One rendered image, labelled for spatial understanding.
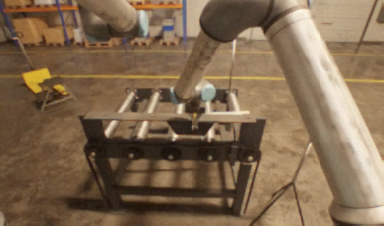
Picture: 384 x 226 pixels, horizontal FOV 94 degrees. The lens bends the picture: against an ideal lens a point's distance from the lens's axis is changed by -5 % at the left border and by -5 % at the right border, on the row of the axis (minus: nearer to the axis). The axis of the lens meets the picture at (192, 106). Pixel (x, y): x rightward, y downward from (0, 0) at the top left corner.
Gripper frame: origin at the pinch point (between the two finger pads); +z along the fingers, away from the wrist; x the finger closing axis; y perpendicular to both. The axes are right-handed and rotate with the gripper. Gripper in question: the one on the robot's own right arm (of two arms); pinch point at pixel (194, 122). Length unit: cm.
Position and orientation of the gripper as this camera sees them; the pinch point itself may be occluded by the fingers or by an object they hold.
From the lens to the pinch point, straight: 125.0
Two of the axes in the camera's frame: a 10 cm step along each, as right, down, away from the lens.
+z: 0.0, 8.6, 5.1
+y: 0.3, -5.0, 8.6
